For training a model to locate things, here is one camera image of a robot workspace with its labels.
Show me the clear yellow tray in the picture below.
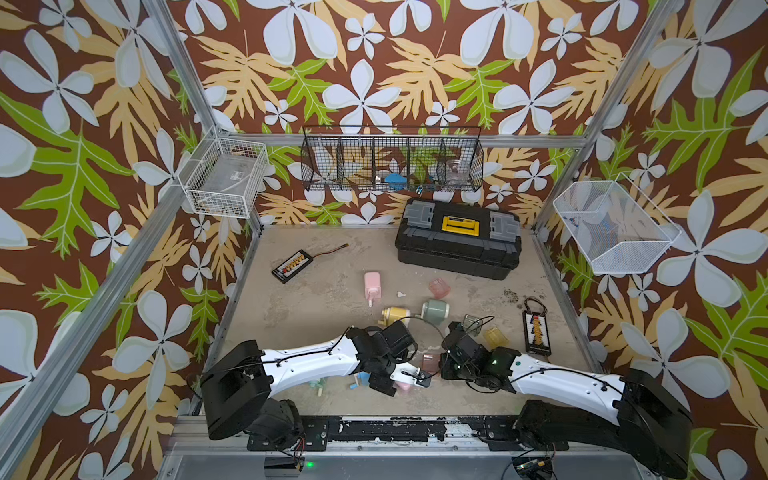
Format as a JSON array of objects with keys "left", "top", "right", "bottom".
[{"left": 483, "top": 327, "right": 509, "bottom": 350}]

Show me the clear grey tray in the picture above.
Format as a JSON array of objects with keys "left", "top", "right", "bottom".
[{"left": 461, "top": 314, "right": 485, "bottom": 337}]

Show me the white wire basket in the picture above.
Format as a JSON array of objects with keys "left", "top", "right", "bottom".
[
  {"left": 554, "top": 174, "right": 682, "bottom": 275},
  {"left": 178, "top": 128, "right": 270, "bottom": 219}
]

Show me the black battery holder right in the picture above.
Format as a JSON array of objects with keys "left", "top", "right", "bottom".
[{"left": 523, "top": 297, "right": 552, "bottom": 357}]

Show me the clear pink tray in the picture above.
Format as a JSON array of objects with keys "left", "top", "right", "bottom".
[{"left": 428, "top": 278, "right": 451, "bottom": 300}]

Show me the black plastic toolbox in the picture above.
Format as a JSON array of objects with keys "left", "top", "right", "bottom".
[{"left": 395, "top": 199, "right": 522, "bottom": 280}]

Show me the pink sharpener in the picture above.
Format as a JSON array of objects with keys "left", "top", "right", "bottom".
[
  {"left": 394, "top": 381, "right": 414, "bottom": 394},
  {"left": 364, "top": 272, "right": 382, "bottom": 307}
]

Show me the white wire basket left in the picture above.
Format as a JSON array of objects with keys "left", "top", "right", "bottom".
[{"left": 178, "top": 128, "right": 270, "bottom": 219}]

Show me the clear red tray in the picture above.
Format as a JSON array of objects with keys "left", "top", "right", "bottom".
[{"left": 421, "top": 353, "right": 440, "bottom": 374}]

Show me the black battery holder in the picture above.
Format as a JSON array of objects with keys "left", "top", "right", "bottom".
[
  {"left": 271, "top": 249, "right": 314, "bottom": 284},
  {"left": 523, "top": 297, "right": 552, "bottom": 357}
]

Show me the black wire basket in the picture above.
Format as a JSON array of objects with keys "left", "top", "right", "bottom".
[{"left": 299, "top": 125, "right": 485, "bottom": 193}]

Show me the black battery holder left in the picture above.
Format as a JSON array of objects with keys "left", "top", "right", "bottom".
[{"left": 271, "top": 249, "right": 314, "bottom": 284}]

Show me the blue pencil sharpener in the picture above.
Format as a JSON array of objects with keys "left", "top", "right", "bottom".
[{"left": 349, "top": 372, "right": 370, "bottom": 389}]

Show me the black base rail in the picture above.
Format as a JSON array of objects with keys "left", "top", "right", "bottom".
[{"left": 245, "top": 415, "right": 568, "bottom": 452}]

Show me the white wire basket right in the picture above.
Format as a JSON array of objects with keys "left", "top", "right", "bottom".
[{"left": 554, "top": 174, "right": 682, "bottom": 275}]

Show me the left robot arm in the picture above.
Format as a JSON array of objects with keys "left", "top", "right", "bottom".
[{"left": 200, "top": 321, "right": 431, "bottom": 444}]

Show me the yellow pencil sharpener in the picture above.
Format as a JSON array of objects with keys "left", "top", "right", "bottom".
[{"left": 378, "top": 307, "right": 411, "bottom": 328}]

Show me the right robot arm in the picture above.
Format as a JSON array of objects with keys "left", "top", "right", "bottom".
[{"left": 440, "top": 322, "right": 693, "bottom": 479}]

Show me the green sharpener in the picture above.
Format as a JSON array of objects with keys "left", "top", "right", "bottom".
[
  {"left": 420, "top": 299, "right": 450, "bottom": 326},
  {"left": 309, "top": 378, "right": 327, "bottom": 397}
]

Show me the pink sharpener upright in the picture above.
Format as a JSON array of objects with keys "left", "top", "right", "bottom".
[{"left": 364, "top": 272, "right": 382, "bottom": 307}]

